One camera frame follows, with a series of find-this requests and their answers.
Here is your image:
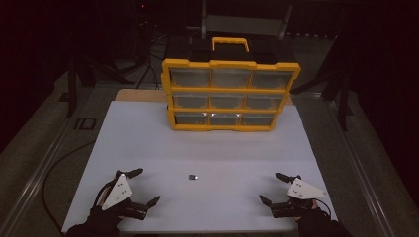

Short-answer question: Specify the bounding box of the aluminium floor rail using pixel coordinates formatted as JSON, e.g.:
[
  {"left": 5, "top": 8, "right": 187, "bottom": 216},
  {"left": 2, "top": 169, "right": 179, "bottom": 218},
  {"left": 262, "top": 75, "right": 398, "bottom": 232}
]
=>
[
  {"left": 0, "top": 95, "right": 97, "bottom": 237},
  {"left": 324, "top": 98, "right": 401, "bottom": 237}
]

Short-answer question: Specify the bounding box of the black metal stand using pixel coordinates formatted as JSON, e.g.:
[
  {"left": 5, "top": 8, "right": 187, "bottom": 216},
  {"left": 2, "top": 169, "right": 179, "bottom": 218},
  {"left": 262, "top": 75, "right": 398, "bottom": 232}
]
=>
[
  {"left": 63, "top": 53, "right": 136, "bottom": 119},
  {"left": 290, "top": 36, "right": 355, "bottom": 132}
]

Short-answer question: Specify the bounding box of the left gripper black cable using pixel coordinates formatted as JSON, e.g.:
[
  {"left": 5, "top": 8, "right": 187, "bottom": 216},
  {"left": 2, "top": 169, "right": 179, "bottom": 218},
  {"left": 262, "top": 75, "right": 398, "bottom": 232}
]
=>
[{"left": 94, "top": 177, "right": 118, "bottom": 206}]

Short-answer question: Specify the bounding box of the person's left hand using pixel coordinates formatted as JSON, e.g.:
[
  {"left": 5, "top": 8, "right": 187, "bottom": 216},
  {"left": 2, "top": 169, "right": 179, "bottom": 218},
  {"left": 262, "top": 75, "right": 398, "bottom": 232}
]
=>
[{"left": 88, "top": 204, "right": 125, "bottom": 230}]

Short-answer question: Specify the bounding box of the grid of clear drawers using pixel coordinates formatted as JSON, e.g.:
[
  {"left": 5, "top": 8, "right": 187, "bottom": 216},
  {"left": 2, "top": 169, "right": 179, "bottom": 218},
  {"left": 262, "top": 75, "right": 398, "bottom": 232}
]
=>
[{"left": 169, "top": 68, "right": 293, "bottom": 127}]

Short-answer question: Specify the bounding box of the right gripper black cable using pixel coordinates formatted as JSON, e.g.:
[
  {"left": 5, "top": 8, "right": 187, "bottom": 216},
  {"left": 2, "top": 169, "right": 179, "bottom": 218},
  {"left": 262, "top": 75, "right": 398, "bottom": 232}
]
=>
[{"left": 315, "top": 198, "right": 332, "bottom": 218}]

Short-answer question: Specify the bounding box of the white table sheet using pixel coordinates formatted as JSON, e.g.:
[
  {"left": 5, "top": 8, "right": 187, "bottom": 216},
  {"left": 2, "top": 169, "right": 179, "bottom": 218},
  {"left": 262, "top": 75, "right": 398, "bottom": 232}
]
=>
[{"left": 61, "top": 100, "right": 339, "bottom": 234}]

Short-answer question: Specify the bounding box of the black floor cable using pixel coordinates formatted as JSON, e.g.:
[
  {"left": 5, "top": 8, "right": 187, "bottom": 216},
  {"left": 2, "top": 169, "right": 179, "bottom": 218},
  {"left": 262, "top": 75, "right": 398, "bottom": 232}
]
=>
[{"left": 41, "top": 139, "right": 97, "bottom": 233}]

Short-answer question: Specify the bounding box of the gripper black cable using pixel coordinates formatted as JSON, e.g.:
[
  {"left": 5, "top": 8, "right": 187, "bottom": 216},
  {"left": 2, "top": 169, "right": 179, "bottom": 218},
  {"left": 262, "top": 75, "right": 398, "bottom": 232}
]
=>
[
  {"left": 315, "top": 198, "right": 332, "bottom": 218},
  {"left": 94, "top": 177, "right": 118, "bottom": 206}
]

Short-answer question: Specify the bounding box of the yellow black organizer cabinet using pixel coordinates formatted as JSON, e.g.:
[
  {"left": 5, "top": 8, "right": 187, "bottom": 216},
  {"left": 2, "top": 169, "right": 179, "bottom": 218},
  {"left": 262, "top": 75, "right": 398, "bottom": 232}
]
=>
[{"left": 160, "top": 35, "right": 301, "bottom": 133}]

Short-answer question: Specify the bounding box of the person's right hand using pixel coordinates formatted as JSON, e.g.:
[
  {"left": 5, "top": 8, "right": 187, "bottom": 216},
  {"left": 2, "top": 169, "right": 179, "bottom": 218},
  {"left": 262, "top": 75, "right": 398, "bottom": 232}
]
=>
[{"left": 294, "top": 205, "right": 331, "bottom": 229}]

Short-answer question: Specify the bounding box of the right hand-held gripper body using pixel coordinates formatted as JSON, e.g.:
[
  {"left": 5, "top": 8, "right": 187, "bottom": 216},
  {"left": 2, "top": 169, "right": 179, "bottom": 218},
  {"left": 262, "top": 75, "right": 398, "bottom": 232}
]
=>
[{"left": 270, "top": 177, "right": 329, "bottom": 219}]

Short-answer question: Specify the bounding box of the clear plastic drawer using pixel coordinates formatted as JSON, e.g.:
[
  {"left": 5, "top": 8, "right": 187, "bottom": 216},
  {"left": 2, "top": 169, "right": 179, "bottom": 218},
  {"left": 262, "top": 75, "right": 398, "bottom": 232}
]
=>
[{"left": 209, "top": 113, "right": 242, "bottom": 126}]

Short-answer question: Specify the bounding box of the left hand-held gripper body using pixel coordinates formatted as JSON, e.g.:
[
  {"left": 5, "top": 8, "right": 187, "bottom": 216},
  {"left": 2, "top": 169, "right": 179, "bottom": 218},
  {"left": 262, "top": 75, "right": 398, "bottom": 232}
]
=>
[{"left": 95, "top": 170, "right": 148, "bottom": 221}]

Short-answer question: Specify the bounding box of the grey metal frame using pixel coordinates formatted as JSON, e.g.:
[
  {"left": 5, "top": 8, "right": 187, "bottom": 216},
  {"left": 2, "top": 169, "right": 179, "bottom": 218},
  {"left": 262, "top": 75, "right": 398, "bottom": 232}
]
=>
[{"left": 200, "top": 0, "right": 293, "bottom": 41}]

